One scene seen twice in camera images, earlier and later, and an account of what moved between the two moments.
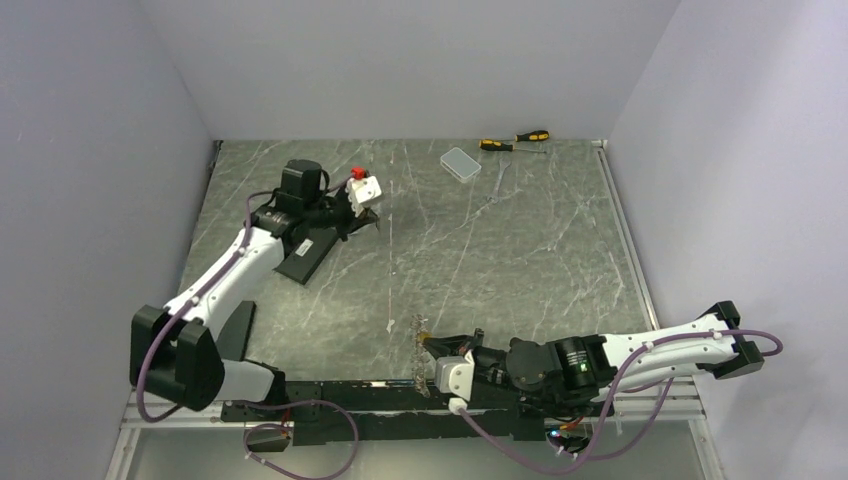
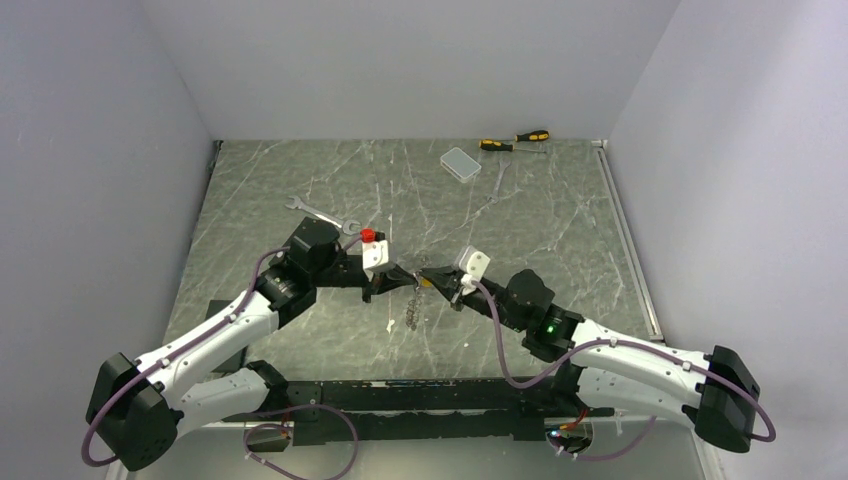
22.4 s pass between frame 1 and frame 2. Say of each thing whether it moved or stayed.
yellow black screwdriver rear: stayed
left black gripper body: moved
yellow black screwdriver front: stayed
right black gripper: moved
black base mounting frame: stayed
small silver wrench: stayed
